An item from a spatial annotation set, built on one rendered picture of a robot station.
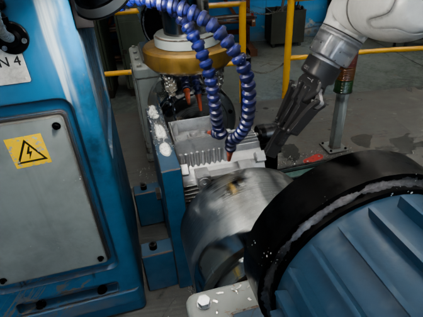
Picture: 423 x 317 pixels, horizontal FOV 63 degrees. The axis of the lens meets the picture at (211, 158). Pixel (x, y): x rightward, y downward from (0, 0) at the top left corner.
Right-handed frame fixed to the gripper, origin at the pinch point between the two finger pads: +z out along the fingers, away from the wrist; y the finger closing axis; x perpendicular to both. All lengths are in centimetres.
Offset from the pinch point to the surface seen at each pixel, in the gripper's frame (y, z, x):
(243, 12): -216, -22, 64
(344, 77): -34, -18, 34
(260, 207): 26.2, 1.8, -15.4
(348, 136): -41, 1, 59
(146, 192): -15.6, 31.4, -17.7
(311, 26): -463, -52, 279
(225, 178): 16.9, 3.6, -17.5
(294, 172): -11.1, 10.3, 19.3
